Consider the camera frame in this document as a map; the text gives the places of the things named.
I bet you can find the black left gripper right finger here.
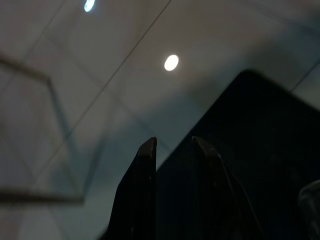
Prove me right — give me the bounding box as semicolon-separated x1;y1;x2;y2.
191;136;265;240

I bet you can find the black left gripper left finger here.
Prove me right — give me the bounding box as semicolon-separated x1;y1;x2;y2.
104;136;158;240

